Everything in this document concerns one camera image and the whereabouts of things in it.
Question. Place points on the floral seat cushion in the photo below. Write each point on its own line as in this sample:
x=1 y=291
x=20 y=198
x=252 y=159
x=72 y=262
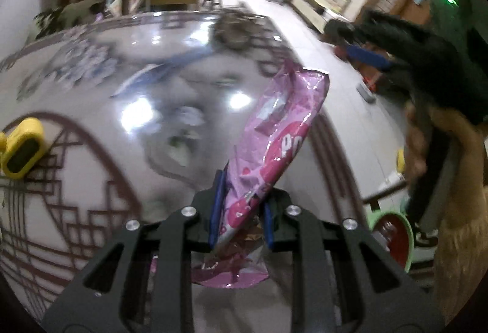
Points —
x=57 y=18

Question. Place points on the yellow duck clock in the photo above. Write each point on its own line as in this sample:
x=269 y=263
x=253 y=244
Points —
x=23 y=150

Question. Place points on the yellow toy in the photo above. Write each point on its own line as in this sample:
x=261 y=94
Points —
x=400 y=161

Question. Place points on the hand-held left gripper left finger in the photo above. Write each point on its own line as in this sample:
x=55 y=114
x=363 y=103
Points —
x=216 y=211

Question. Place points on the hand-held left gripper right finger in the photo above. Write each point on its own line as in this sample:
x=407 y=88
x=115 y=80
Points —
x=269 y=230

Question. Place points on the pink snack wrapper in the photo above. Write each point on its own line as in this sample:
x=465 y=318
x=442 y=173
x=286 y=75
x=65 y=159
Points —
x=282 y=134

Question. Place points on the black white shoe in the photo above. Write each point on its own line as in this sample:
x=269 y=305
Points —
x=425 y=237

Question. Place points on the person's right forearm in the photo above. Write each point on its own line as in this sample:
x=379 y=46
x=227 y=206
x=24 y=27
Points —
x=457 y=249

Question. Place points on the green basin with red inside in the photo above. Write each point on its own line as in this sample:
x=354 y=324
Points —
x=400 y=253

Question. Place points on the person's right hand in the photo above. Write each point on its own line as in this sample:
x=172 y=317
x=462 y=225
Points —
x=415 y=150

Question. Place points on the crumpled dark foil wrapper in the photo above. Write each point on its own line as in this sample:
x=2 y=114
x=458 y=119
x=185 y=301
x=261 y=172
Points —
x=234 y=30

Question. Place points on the long blue white wrapper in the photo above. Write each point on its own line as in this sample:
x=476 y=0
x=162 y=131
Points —
x=152 y=70

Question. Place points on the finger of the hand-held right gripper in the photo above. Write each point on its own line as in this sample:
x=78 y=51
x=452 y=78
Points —
x=341 y=31
x=366 y=54

